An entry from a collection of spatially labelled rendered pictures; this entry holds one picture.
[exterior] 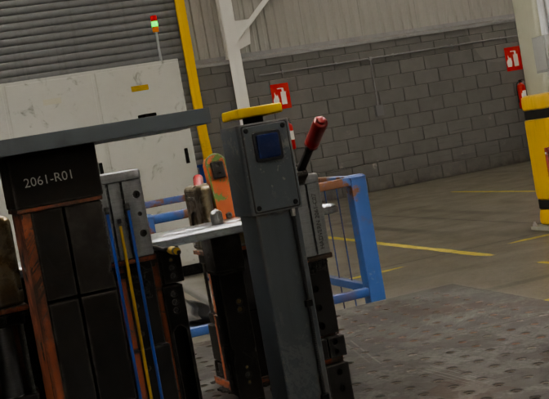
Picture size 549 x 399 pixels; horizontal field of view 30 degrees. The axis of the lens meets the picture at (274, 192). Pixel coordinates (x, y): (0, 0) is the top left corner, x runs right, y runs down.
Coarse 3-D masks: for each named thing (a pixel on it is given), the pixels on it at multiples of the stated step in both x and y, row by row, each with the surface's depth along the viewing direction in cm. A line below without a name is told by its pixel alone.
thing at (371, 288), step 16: (352, 176) 346; (352, 192) 346; (352, 208) 348; (368, 208) 347; (352, 224) 351; (368, 224) 347; (368, 240) 347; (336, 256) 381; (368, 256) 347; (368, 272) 347; (192, 288) 401; (352, 288) 368; (368, 288) 347; (192, 304) 392; (208, 304) 362; (192, 320) 357; (208, 320) 373; (192, 336) 328
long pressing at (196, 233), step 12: (324, 204) 158; (180, 228) 166; (192, 228) 162; (204, 228) 157; (216, 228) 151; (228, 228) 152; (240, 228) 153; (156, 240) 148; (168, 240) 148; (180, 240) 149; (192, 240) 150
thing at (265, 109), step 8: (272, 104) 126; (280, 104) 126; (232, 112) 125; (240, 112) 124; (248, 112) 124; (256, 112) 125; (264, 112) 125; (272, 112) 126; (224, 120) 129; (232, 120) 127; (248, 120) 127; (256, 120) 127
